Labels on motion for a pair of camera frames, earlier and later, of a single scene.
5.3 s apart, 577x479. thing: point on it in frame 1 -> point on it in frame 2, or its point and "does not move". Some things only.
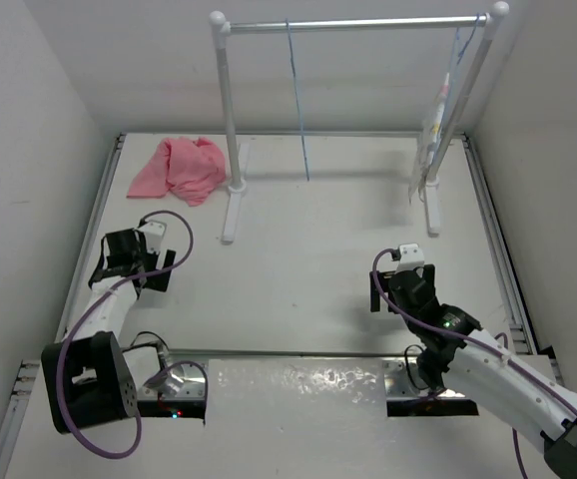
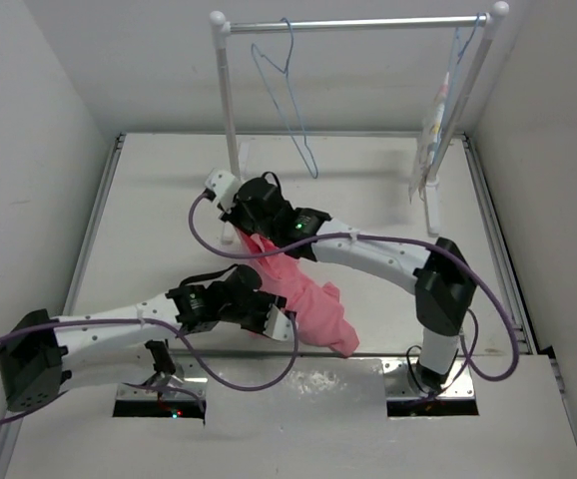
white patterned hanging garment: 428,144 does not move
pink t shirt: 192,168 -> 318,313
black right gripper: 428,276 -> 234,215
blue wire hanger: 296,98 -> 280,84
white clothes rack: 491,22 does not move
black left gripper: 156,281 -> 266,299
